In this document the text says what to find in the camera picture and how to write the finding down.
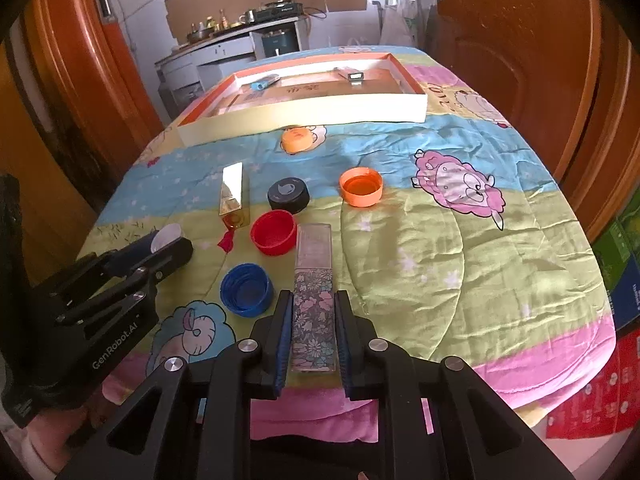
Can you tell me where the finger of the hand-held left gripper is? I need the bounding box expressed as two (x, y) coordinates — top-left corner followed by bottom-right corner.
(55, 237), (195, 326)
(32, 245), (156, 301)

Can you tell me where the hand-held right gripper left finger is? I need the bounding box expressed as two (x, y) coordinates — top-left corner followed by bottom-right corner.
(57, 290), (296, 480)

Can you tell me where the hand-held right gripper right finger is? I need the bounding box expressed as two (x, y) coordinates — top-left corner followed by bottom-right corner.
(334, 290), (576, 480)

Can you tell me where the white bottle cap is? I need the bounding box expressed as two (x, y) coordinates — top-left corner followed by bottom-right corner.
(150, 224), (183, 253)

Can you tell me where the floral print lighter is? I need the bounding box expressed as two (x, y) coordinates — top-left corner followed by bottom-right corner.
(291, 222), (337, 373)

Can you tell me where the blue bottle cap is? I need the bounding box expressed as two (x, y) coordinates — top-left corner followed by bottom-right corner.
(220, 263), (275, 318)

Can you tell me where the gold rectangular box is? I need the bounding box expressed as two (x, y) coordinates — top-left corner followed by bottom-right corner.
(218, 162), (252, 228)

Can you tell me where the red bottle cap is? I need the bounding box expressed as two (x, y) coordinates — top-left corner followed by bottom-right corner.
(250, 210), (298, 257)

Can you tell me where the orange bottle cap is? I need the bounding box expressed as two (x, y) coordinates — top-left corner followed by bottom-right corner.
(339, 167), (384, 208)

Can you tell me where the orange rimmed cardboard tray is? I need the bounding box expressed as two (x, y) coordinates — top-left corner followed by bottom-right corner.
(177, 52), (428, 147)

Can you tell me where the person's left forearm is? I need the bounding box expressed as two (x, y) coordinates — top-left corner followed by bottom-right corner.
(0, 395), (108, 478)

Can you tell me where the black round cap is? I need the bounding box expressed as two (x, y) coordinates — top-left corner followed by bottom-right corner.
(267, 177), (310, 214)

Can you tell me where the orange flat lid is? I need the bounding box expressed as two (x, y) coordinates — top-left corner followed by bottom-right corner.
(281, 126), (317, 155)

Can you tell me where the grey kitchen counter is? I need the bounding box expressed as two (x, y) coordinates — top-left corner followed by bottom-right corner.
(155, 12), (311, 91)

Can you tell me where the green air fryer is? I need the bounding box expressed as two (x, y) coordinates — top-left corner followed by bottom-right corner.
(262, 30), (299, 59)

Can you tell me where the red printed cardboard box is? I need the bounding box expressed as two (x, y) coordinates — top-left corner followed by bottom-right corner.
(545, 332), (640, 441)

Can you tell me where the black gas stove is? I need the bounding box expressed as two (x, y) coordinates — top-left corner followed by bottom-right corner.
(257, 1), (306, 22)

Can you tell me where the green cardboard box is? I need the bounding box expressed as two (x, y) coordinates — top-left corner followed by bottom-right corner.
(592, 200), (640, 331)

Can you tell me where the white plastic bag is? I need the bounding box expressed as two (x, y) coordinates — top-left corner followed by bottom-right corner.
(380, 0), (421, 48)

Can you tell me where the brown wooden door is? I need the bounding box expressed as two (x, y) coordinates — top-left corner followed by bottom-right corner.
(430, 0), (640, 241)

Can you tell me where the brown wooden door frame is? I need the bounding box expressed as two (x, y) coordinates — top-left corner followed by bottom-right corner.
(20, 0), (166, 186)

